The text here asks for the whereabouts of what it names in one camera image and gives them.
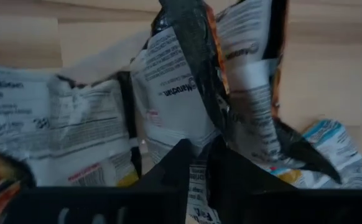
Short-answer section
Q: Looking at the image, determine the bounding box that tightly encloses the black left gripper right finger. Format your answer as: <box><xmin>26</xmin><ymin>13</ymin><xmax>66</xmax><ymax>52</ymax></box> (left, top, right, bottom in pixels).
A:
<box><xmin>206</xmin><ymin>136</ymin><xmax>297</xmax><ymax>208</ymax></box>

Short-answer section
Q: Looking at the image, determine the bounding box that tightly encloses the blue-trim Maruchan noodle pack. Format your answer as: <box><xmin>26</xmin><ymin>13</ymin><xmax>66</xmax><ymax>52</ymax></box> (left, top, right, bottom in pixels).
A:
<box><xmin>261</xmin><ymin>119</ymin><xmax>362</xmax><ymax>190</ymax></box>

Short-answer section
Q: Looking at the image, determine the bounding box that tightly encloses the black-trim Maruchan noodle pack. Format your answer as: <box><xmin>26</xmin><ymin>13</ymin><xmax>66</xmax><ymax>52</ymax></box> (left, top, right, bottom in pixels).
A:
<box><xmin>0</xmin><ymin>64</ymin><xmax>140</xmax><ymax>187</ymax></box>
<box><xmin>129</xmin><ymin>0</ymin><xmax>343</xmax><ymax>224</ymax></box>

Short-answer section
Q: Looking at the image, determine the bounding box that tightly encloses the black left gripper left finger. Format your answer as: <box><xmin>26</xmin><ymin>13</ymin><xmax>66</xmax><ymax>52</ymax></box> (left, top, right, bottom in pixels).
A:
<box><xmin>131</xmin><ymin>138</ymin><xmax>194</xmax><ymax>191</ymax></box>

